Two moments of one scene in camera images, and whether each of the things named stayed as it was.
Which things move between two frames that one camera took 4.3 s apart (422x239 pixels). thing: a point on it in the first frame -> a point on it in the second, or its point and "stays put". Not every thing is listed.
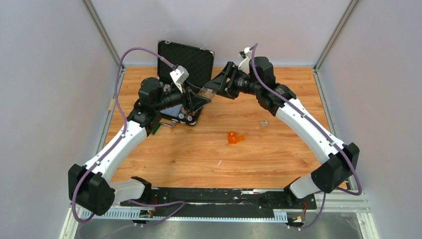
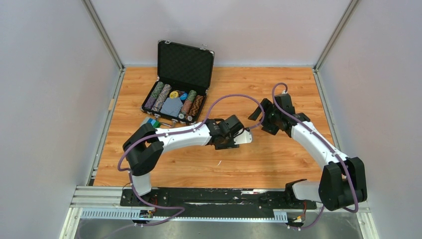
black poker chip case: x=199 y=63 stays put
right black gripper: x=219 y=83 -> x=265 y=106
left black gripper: x=195 y=102 -> x=230 y=145
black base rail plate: x=222 y=200 stays put
